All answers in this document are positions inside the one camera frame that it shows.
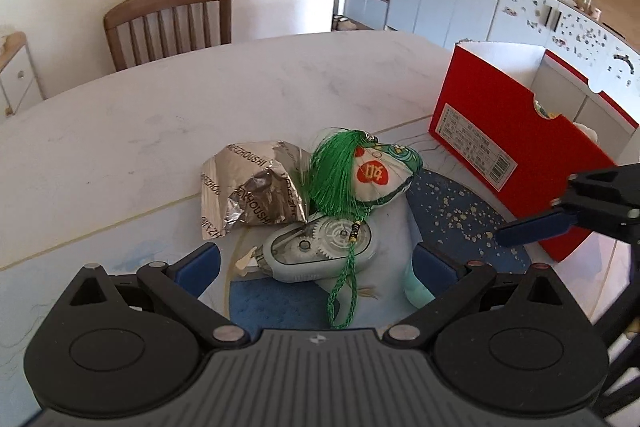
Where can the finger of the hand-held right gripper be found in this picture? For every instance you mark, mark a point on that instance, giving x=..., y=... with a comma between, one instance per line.
x=535, y=227

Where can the white low side cabinet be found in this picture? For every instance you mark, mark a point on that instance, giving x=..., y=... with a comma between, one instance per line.
x=17, y=82

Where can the red cardboard box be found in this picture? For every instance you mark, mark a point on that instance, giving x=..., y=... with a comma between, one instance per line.
x=480, y=107

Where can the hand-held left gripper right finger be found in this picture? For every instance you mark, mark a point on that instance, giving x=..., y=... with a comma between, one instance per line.
x=435, y=268

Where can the crumpled silver foil wrapper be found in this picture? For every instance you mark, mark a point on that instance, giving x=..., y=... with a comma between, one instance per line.
x=250, y=187

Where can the pink cup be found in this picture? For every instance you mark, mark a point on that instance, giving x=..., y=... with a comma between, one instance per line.
x=597, y=13

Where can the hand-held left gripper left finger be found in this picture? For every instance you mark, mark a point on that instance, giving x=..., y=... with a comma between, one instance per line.
x=200, y=264

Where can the drinking glass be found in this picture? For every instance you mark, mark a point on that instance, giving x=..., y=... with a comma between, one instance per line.
x=586, y=4

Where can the grey correction tape dispenser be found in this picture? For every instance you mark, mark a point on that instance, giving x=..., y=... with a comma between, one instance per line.
x=300, y=253

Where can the mint green soft object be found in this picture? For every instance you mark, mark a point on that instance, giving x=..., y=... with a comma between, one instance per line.
x=416, y=288

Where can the embroidered sachet with green tassel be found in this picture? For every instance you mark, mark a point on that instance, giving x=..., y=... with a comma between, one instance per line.
x=380, y=172

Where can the pair of slippers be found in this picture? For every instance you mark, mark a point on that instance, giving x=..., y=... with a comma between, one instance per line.
x=345, y=23

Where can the pale green item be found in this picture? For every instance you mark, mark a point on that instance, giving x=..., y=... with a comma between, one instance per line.
x=543, y=109

